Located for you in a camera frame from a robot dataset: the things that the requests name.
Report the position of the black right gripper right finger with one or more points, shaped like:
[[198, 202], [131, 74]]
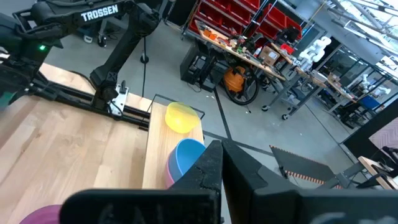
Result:
[[248, 199]]

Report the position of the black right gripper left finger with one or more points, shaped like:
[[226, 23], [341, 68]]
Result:
[[192, 205]]

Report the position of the pink bowl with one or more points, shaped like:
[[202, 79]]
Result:
[[170, 174]]

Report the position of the blue bowl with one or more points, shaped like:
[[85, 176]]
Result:
[[188, 155]]

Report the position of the yellow translucent bowl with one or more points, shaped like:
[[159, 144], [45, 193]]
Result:
[[182, 118]]

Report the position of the red bowl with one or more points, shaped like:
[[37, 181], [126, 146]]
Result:
[[43, 216]]

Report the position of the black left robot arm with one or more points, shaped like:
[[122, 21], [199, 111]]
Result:
[[124, 46]]

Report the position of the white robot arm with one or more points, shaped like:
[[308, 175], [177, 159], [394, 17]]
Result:
[[377, 88], [315, 51]]

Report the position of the black mat with striped edge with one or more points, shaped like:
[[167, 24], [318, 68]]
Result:
[[301, 165]]

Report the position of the black bicycle wheel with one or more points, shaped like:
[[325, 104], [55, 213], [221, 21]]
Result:
[[242, 103]]

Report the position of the orange shop vacuum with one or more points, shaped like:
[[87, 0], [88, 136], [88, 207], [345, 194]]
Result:
[[234, 79]]

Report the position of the black computer tower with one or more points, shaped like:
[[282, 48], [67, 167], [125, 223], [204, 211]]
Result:
[[199, 67]]

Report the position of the long wooden workbench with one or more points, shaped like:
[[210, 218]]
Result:
[[248, 59]]

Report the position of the cardboard box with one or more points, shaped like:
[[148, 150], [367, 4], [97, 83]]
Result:
[[270, 56]]

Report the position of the wooden shelf with black frame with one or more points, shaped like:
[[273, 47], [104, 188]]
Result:
[[161, 146]]

